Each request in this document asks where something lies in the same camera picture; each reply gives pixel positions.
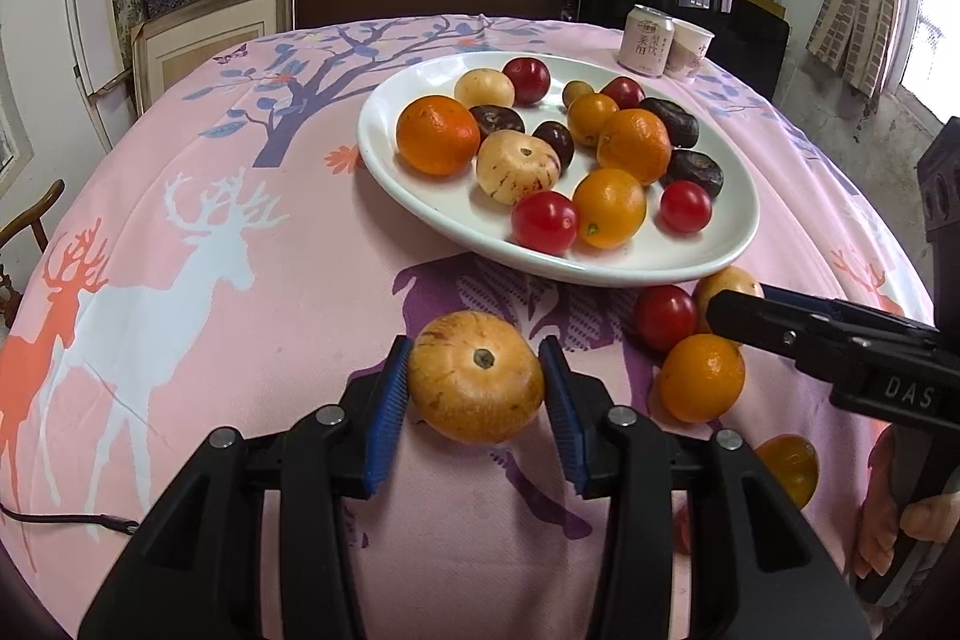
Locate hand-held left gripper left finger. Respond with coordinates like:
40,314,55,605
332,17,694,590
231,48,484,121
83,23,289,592
77,335,413,640

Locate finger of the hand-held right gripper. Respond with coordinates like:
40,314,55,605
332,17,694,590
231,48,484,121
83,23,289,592
761,295,938,335
706,287,942,378

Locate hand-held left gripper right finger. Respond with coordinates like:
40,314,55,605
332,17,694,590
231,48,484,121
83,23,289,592
538,335,875,640

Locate streaked yellow pepino melon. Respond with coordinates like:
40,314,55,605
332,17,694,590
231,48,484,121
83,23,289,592
691,266,764,341

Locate large yellow pepino melon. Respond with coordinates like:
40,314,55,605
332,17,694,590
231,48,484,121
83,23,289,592
407,311,546,446

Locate red cherry tomato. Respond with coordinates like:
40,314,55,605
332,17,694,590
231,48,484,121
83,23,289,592
634,284,698,352
511,191,580,255
659,180,713,234

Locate dark brown water chestnut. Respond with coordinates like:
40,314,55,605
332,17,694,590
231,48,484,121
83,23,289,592
468,104,526,137
640,97,701,149
660,149,725,199

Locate white oval plate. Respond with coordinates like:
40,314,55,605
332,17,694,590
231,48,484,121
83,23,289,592
357,51,761,289

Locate red plum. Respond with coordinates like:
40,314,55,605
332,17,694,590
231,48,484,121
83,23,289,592
502,56,552,106
600,76,646,112

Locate dark purple plum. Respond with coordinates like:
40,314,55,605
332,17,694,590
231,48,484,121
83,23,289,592
532,120,575,170

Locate purple striped pepino melon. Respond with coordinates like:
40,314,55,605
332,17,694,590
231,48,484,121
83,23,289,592
476,130,562,206

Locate large orange mandarin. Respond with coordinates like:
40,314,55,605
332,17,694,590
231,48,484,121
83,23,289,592
395,95,482,178

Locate pale yellow pepino melon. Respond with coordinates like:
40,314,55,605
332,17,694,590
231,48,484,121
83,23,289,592
454,69,516,110

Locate person's right hand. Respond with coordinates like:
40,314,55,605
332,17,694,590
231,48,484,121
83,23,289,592
853,434,960,582

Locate amber cherry tomato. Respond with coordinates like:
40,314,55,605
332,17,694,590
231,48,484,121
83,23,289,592
754,434,820,510

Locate pink deer print tablecloth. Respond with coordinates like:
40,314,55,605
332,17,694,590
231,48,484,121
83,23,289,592
0,14,938,640

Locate white paper cup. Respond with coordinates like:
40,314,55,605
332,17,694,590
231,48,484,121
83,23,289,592
664,16,713,80

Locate silver drink can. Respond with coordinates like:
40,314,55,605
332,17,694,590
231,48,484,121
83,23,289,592
617,4,676,79

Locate bright glass window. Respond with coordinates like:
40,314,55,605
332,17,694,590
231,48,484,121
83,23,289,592
896,0,960,139

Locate wooden chair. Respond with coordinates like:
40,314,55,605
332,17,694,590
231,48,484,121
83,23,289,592
0,179,67,330

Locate cream framed panel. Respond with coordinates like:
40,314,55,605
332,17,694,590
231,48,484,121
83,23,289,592
131,0,297,116

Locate white framed window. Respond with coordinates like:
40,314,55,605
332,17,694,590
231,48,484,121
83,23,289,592
0,77,35,191

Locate white trim strip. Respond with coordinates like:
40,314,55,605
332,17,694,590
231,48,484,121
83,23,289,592
64,0,113,154

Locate black cable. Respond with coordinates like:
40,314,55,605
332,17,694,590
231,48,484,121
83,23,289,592
0,505,142,532

